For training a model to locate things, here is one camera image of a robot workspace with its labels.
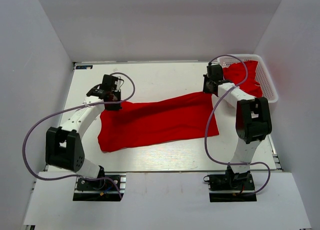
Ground white plastic basket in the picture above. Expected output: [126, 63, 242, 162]
[217, 54, 278, 103]

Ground red t shirt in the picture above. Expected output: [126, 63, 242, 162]
[97, 92, 219, 153]

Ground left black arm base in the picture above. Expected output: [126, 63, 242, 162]
[72, 174, 126, 202]

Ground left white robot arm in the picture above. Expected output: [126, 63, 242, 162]
[45, 74, 121, 190]

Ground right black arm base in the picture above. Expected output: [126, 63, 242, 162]
[203, 166, 257, 203]

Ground red t shirts in basket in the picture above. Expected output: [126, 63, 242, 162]
[222, 60, 263, 98]

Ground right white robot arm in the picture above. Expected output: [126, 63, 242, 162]
[203, 63, 272, 190]

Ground blue table label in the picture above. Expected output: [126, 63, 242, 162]
[75, 65, 93, 69]

